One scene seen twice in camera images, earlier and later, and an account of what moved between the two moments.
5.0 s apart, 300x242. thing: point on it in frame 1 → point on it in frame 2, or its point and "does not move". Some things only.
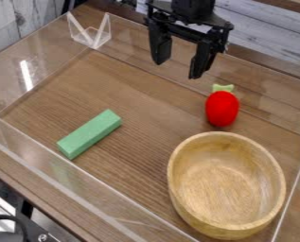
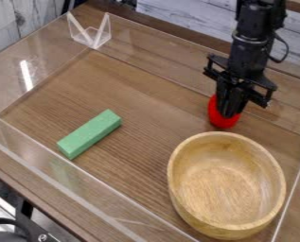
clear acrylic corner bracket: x=94 y=38 does not move
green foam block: x=88 y=133 does not move
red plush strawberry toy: x=221 y=105 does not move
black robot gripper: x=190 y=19 → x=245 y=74
